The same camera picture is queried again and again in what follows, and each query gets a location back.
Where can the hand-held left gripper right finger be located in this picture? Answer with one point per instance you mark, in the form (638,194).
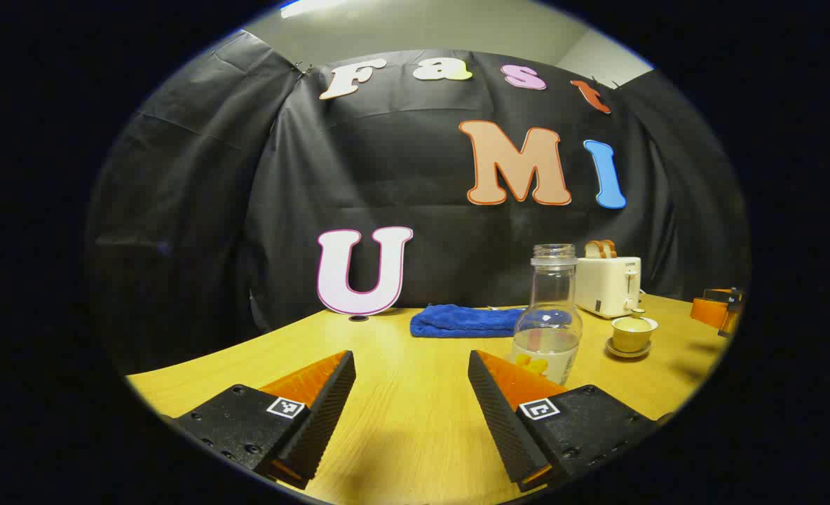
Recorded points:
(502,421)

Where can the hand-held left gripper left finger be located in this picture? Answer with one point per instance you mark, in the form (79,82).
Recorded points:
(324,421)

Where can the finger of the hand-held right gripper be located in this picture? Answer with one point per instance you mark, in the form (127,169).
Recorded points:
(709,312)

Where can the cream teacup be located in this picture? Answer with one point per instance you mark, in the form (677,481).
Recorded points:
(632,341)

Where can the clear water bottle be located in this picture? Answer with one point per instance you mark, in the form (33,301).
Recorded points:
(547,330)

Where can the cream saucer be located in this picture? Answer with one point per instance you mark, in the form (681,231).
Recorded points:
(618,351)

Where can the white toaster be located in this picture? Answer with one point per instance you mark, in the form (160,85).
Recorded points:
(608,284)

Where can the blue folded towel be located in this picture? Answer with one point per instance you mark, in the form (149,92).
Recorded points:
(457,322)

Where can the bread slice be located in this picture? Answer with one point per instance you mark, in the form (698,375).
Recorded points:
(610,247)
(592,250)

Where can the black backdrop cloth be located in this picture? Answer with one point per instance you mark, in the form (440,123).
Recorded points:
(422,266)

